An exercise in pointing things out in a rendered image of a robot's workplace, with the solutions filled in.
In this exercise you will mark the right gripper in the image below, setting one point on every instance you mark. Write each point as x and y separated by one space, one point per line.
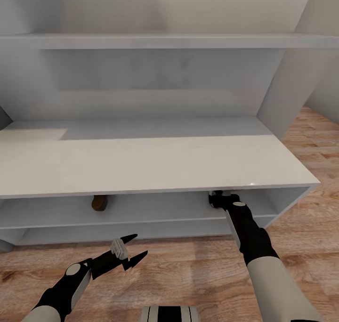
217 201

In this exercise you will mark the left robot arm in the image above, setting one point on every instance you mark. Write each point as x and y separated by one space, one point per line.
59 301

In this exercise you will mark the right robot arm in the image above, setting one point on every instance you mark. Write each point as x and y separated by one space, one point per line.
279 297

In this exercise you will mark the sandal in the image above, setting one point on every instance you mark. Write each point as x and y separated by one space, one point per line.
99 202

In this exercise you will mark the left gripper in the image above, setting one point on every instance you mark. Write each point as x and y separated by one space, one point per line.
111 261

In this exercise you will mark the robot trunk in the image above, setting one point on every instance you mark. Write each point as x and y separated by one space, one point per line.
169 314

